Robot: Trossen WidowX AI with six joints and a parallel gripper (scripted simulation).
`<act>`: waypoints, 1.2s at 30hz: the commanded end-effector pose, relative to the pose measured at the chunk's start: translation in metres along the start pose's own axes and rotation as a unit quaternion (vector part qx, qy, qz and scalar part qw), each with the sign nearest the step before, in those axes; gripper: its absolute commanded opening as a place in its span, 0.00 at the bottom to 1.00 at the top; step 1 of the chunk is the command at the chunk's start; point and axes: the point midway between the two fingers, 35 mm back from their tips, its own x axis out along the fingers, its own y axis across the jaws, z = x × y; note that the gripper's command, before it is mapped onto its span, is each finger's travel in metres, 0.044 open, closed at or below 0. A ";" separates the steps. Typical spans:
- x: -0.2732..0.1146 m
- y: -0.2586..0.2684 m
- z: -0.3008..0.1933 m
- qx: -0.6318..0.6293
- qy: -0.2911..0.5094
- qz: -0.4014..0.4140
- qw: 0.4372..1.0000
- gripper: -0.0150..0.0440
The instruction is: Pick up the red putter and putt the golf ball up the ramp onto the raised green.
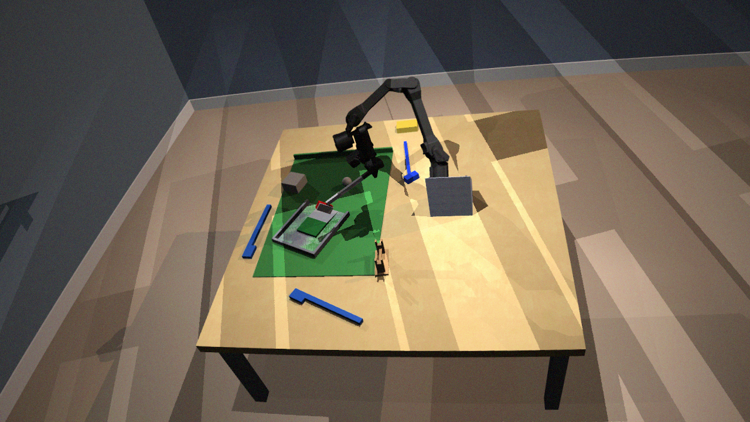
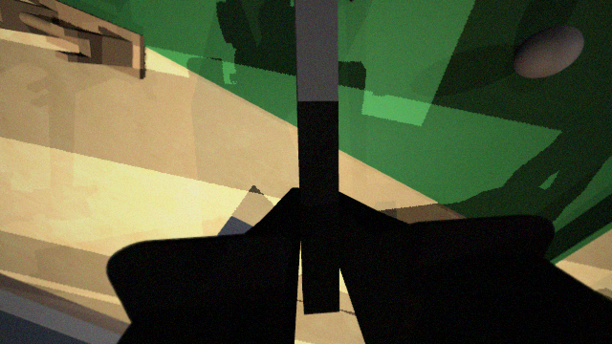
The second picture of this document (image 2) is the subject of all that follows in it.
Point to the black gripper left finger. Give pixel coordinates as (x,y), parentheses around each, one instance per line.
(261,264)

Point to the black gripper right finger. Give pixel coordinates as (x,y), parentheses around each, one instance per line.
(385,263)

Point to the green putting mat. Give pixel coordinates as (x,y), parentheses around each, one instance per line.
(428,94)

